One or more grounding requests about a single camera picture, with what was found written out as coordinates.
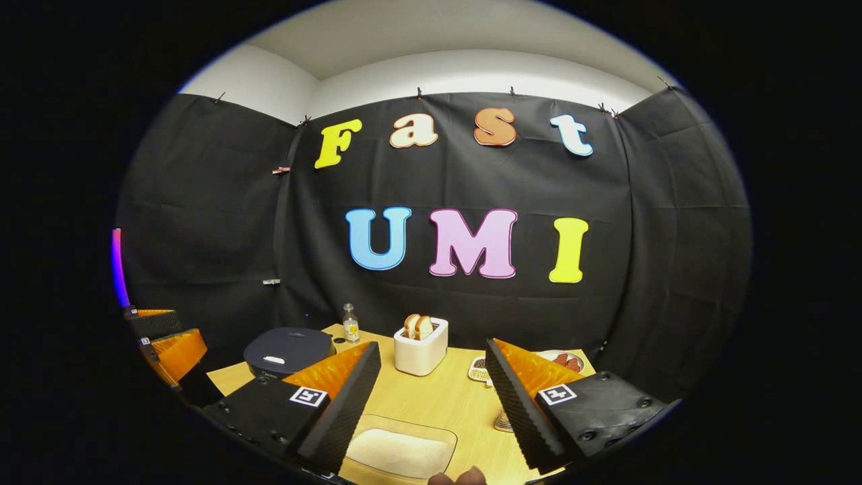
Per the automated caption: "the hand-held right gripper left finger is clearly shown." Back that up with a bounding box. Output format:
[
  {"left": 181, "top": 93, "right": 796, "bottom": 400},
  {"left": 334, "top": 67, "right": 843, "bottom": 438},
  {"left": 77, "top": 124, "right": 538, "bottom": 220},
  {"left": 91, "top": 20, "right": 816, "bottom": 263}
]
[{"left": 202, "top": 342, "right": 383, "bottom": 474}]

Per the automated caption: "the computer monitor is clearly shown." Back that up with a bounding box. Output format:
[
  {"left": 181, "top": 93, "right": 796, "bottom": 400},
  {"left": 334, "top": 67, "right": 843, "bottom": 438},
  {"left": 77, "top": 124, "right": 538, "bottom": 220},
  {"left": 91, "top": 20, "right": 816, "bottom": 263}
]
[{"left": 111, "top": 228, "right": 131, "bottom": 308}]

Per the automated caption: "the dark rice cooker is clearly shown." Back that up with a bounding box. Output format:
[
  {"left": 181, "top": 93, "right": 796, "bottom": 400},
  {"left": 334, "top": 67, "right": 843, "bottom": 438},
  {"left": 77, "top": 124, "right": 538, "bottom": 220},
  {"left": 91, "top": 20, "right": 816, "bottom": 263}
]
[{"left": 243, "top": 327, "right": 337, "bottom": 380}]

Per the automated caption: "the white plate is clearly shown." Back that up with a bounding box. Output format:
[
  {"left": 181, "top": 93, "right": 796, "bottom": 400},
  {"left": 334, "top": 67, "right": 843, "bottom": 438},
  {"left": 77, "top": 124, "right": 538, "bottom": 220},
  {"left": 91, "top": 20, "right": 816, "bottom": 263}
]
[{"left": 534, "top": 349, "right": 586, "bottom": 374}]

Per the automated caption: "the clear tray of rice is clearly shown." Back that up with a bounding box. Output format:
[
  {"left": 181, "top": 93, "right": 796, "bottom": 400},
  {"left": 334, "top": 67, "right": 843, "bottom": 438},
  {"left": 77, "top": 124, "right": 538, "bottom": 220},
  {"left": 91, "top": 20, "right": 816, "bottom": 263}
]
[{"left": 343, "top": 414, "right": 459, "bottom": 481}]

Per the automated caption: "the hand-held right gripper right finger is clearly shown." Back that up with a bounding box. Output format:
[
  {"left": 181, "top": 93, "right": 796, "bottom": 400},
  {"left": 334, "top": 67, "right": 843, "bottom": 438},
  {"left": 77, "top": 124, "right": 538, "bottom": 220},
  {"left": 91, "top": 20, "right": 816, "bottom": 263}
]
[{"left": 486, "top": 338, "right": 675, "bottom": 475}]

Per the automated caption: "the black backdrop cloth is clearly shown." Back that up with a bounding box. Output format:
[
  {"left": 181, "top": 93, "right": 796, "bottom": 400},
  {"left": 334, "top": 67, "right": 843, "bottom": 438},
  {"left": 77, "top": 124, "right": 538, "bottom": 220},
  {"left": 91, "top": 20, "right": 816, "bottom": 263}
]
[{"left": 116, "top": 88, "right": 753, "bottom": 405}]

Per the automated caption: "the white toaster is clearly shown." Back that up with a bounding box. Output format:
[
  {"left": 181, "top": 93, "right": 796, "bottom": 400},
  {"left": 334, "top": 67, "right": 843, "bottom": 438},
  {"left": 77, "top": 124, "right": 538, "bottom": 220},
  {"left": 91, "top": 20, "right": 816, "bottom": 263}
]
[{"left": 393, "top": 315, "right": 450, "bottom": 377}]

